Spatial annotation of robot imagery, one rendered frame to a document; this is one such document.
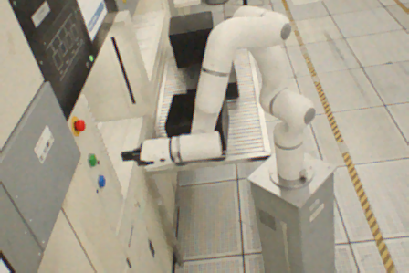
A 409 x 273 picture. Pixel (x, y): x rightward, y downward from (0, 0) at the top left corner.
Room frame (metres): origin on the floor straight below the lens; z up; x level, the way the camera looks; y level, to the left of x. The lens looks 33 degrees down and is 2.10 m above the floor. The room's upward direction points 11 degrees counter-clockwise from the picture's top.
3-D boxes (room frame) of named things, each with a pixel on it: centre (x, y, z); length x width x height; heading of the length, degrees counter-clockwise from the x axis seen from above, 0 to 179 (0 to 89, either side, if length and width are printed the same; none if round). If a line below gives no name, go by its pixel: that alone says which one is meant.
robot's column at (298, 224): (1.33, -0.27, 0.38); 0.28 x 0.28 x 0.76; 39
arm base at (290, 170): (1.33, -0.27, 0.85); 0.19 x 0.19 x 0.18
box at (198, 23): (2.58, 0.05, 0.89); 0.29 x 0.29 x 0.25; 86
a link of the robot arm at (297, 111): (1.30, -0.29, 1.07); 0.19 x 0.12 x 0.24; 34
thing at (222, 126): (1.72, 0.10, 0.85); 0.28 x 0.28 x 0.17; 79
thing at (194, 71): (2.14, -0.01, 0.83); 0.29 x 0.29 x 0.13; 86
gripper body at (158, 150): (1.11, 0.21, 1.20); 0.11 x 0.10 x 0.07; 84
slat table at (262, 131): (2.14, 0.02, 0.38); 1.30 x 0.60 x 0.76; 174
